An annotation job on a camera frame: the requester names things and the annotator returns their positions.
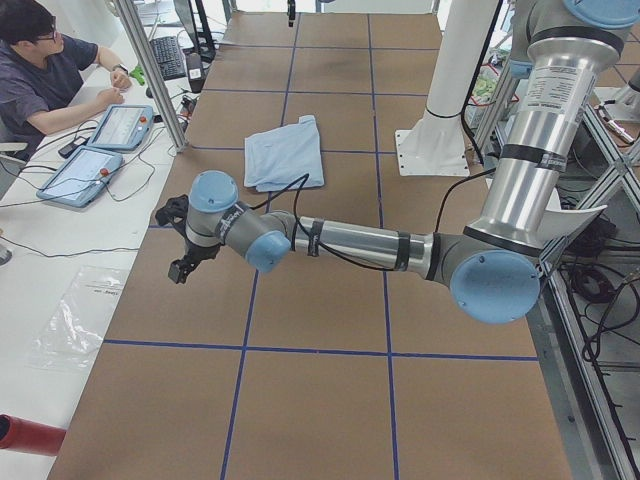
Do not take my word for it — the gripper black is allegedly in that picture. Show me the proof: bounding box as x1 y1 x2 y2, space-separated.
168 237 218 284

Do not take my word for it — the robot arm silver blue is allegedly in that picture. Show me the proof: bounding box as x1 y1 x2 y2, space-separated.
155 1 639 324

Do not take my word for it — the light blue button-up shirt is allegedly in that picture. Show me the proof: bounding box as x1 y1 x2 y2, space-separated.
244 115 325 192

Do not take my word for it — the teach pendant tablet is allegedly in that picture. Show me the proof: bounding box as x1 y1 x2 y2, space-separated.
87 104 154 153
36 146 124 208

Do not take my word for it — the aluminium frame post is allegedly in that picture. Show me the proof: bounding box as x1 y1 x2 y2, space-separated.
114 0 188 153

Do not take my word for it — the lower teach pendant tablet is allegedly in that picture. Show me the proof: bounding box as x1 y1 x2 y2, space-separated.
36 146 124 208

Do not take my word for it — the white chair seat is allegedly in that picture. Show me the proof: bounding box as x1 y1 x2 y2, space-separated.
536 191 607 242

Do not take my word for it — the seated person dark shirt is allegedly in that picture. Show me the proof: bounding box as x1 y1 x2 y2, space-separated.
1 1 132 161

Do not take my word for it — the upper teach pendant tablet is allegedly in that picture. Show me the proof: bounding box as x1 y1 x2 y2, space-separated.
87 104 154 153

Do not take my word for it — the black monitor stand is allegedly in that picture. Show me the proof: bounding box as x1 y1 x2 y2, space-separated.
173 0 216 63

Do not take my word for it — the clear plastic bag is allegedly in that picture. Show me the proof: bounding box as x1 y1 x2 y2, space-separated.
27 266 130 373

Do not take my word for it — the red cylinder bottle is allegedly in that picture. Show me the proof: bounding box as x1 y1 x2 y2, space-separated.
1 414 66 456

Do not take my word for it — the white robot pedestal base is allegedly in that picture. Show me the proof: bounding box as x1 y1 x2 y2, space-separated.
395 0 501 177

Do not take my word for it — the black keyboard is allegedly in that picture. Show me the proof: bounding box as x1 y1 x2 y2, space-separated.
150 36 186 80

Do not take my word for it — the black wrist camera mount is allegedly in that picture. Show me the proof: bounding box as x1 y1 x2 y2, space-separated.
154 194 189 230

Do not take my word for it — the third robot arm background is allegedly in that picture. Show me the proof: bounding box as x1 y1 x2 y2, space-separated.
595 70 639 123

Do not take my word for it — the green toy object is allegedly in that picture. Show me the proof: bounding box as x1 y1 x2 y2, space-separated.
129 65 146 86

